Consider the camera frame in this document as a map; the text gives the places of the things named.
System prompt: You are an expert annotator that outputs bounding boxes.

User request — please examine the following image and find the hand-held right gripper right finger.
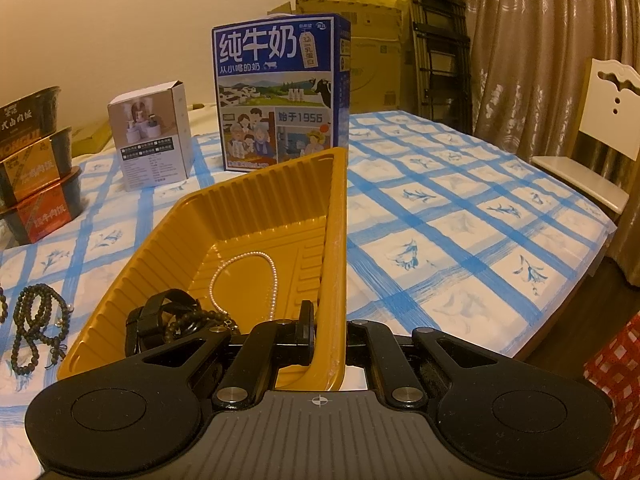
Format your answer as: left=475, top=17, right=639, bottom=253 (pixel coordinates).
left=346, top=318, right=502, bottom=409

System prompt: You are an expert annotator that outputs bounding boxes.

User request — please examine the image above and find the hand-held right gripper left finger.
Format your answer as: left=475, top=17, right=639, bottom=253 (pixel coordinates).
left=132, top=300, right=319, bottom=414

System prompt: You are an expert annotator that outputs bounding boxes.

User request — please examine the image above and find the yellow plastic tray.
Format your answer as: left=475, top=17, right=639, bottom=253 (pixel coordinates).
left=56, top=147, right=349, bottom=394

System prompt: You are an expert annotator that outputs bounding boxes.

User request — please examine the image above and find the black wristwatch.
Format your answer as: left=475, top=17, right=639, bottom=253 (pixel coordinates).
left=124, top=289, right=203, bottom=357

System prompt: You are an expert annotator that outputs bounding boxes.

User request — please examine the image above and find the blue checked tablecloth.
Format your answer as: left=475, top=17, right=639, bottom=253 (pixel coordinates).
left=0, top=109, right=615, bottom=463

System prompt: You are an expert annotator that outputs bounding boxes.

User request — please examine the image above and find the blue milk carton box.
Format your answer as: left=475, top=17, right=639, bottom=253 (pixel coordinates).
left=211, top=12, right=352, bottom=173

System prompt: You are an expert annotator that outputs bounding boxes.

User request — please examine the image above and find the small white product box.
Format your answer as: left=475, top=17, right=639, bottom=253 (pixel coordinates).
left=106, top=80, right=192, bottom=193

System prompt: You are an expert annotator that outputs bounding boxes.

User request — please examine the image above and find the red dotted cloth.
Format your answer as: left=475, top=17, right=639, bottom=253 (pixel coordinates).
left=582, top=310, right=640, bottom=480

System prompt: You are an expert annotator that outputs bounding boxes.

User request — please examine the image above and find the brown cardboard box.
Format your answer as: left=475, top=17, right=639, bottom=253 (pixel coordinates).
left=267, top=0, right=405, bottom=113

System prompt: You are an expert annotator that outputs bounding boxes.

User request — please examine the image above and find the flat yellow cardboard box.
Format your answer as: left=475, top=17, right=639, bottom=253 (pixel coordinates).
left=70, top=109, right=115, bottom=157

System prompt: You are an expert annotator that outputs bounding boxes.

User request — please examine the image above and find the black folded rack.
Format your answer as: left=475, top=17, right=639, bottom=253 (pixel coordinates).
left=397, top=0, right=473, bottom=134

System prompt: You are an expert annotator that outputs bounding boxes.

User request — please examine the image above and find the black instant noodle bowl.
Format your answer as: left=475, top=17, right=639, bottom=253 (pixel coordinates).
left=0, top=126, right=75, bottom=202
left=0, top=86, right=62, bottom=143

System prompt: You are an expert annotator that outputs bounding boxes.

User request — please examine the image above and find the white wooden chair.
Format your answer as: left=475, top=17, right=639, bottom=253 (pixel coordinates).
left=530, top=57, right=640, bottom=222

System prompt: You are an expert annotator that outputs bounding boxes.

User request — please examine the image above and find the beige patterned curtain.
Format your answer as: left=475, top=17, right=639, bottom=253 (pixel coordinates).
left=457, top=0, right=640, bottom=186

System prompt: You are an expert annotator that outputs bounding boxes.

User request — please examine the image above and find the white pearl necklace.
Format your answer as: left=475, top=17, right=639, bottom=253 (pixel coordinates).
left=209, top=250, right=279, bottom=322

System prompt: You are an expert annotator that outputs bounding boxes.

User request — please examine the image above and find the dark bead bracelet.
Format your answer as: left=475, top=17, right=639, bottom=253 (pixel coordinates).
left=167, top=307, right=242, bottom=342

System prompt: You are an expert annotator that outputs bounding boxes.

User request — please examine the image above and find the long dark bead necklace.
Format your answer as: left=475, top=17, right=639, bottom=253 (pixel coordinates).
left=10, top=282, right=76, bottom=377

